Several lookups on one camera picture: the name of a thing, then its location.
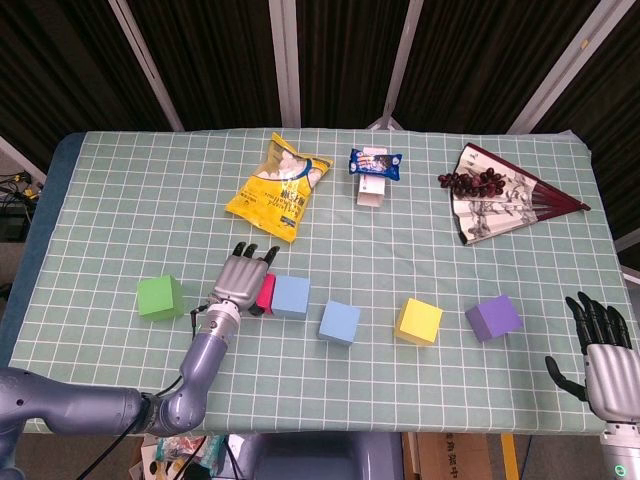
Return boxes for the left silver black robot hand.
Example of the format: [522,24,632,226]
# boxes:
[214,241,281,317]

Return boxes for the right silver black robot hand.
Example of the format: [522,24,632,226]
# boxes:
[544,291,640,421]

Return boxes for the pink foam cube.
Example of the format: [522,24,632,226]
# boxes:
[257,273,278,316]

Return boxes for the light blue foam cube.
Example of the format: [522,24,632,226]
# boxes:
[318,300,362,347]
[271,274,312,321]

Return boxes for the yellow foam cube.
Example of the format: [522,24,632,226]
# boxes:
[393,297,445,348]

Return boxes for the green foam cube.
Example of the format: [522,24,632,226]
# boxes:
[136,274,185,322]

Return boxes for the yellow snack bag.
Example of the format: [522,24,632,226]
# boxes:
[223,131,335,245]

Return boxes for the yellow bar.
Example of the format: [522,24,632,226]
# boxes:
[501,433,519,480]

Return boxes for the green checkered tablecloth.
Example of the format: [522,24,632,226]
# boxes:
[0,128,640,436]

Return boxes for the purple foam cube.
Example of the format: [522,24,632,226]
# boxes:
[464,294,525,344]

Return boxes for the white open cardboard box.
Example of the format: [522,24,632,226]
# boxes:
[356,146,390,207]

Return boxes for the brown cardboard box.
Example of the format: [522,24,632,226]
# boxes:
[414,432,506,480]

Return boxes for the blue cookie packet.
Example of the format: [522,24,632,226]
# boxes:
[348,147,404,181]

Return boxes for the colourful printed bag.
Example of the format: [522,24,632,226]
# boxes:
[130,434,226,480]

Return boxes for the blue-grey robot torso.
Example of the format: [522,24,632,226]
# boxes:
[239,432,405,480]

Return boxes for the blue table pad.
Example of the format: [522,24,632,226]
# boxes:
[0,132,85,326]

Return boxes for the painted paper folding fan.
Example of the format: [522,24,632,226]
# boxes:
[448,142,592,247]

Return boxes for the dark red grape bunch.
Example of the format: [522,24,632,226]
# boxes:
[437,168,506,198]

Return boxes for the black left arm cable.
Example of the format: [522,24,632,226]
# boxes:
[77,372,184,480]

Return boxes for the black and yellow cables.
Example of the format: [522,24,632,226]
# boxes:
[0,169,46,241]

